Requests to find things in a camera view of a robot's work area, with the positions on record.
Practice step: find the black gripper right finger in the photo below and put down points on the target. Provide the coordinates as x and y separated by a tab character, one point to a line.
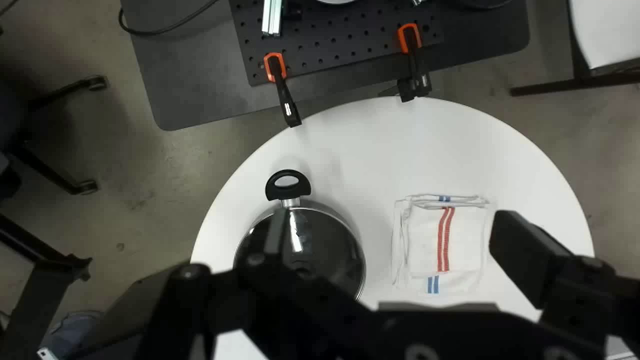
531	256

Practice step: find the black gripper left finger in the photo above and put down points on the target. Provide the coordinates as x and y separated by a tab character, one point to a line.
274	230

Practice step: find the round glass pot lid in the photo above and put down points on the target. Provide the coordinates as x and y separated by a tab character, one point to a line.
327	240

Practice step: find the stainless steel pot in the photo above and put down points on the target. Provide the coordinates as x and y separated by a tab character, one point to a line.
286	192

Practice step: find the white red-striped cloth towel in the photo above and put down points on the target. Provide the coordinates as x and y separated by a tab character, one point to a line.
460	253

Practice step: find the orange black spring clamp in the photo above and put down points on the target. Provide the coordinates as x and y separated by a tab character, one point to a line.
282	86
413	67

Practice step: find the dark perforated board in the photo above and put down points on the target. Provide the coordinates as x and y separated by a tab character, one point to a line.
193	86

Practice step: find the black stand bar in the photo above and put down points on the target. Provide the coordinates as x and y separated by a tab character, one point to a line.
581	80

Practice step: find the black perforated breadboard plate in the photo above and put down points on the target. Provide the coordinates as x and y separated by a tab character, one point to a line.
347	32

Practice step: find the aluminium profile bar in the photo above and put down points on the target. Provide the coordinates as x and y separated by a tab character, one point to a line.
272	16

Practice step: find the black chair base leg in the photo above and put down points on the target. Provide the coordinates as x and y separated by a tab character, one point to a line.
47	170

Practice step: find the black metal floor frame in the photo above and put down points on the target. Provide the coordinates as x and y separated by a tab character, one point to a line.
41	266

